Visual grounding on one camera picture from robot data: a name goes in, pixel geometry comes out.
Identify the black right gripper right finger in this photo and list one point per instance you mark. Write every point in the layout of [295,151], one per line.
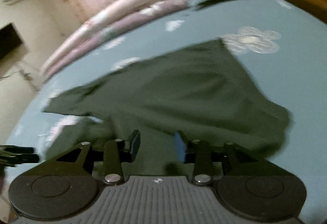
[203,156]

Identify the pink and purple folded quilt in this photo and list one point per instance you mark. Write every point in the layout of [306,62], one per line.
[115,11]

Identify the blue flower-print bed sheet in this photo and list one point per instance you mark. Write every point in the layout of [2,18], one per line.
[283,50]

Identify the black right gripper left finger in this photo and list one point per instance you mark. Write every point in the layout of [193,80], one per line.
[112,153]

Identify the black wall television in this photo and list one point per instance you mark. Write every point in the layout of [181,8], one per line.
[9,40]

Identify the dark green knit garment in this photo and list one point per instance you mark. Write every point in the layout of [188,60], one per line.
[201,90]

